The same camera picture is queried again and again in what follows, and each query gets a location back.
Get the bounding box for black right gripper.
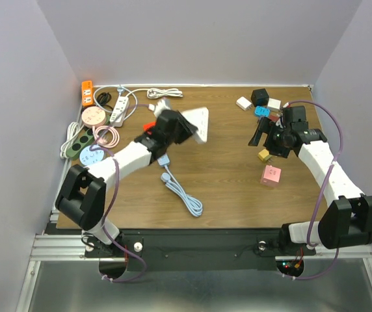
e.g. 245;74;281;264
247;116;291;158

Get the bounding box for white bundled cable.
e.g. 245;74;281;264
146;87;184;100

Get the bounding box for black cube adapter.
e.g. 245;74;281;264
251;88;269;107

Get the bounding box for white triangular power strip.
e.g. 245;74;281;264
182;107;209;144

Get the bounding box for black coiled cable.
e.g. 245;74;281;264
81;92;113;117

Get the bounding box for pink cube socket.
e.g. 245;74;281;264
260;165;282;188

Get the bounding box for pink cable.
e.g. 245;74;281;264
93;125;120;150

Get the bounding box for dark red cube adapter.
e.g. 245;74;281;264
268;112;281;122

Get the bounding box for blue plug adapter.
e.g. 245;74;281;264
254;106;271;118

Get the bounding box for yellow small plug adapter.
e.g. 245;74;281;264
258;149;272;164

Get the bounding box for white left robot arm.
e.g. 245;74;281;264
55;107;209;256

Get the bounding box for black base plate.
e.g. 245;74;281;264
85;228;317;272

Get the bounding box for light blue coiled cable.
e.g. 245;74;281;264
159;165;204;218

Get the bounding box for round pink socket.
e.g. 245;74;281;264
81;107;107;128

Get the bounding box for white long power strip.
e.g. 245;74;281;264
109;96;129;127

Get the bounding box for red cube socket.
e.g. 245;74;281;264
143;122;155;131

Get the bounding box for white flat charger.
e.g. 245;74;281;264
236;96;252;111

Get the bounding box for orange power strip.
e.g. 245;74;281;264
81;81;94;107

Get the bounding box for light blue power strip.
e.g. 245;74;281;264
157;154;170;168

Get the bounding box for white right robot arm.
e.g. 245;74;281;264
248;101;372;254

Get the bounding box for dark green power strip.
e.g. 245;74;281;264
60;114;109;161

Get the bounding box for round light blue socket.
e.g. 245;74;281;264
79;144;105;166

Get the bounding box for white square charger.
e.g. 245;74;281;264
267;98;281;112

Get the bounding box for white coiled cable left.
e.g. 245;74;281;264
59;121;82;159

